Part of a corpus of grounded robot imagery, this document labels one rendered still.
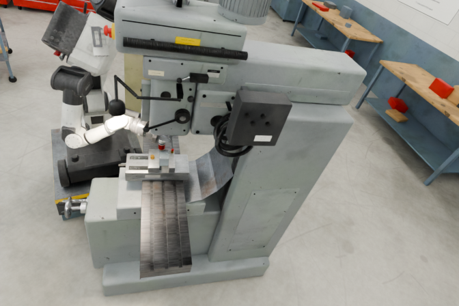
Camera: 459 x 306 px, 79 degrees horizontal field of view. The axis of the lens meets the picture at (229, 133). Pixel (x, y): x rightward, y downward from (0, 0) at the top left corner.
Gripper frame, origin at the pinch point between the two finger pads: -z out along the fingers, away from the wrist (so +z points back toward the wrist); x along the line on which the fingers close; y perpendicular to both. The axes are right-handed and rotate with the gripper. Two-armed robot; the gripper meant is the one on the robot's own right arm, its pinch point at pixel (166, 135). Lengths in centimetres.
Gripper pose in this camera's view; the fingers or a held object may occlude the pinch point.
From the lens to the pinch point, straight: 150.2
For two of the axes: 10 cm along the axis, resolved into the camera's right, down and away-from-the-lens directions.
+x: 2.2, -5.9, 7.8
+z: -9.5, -3.1, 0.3
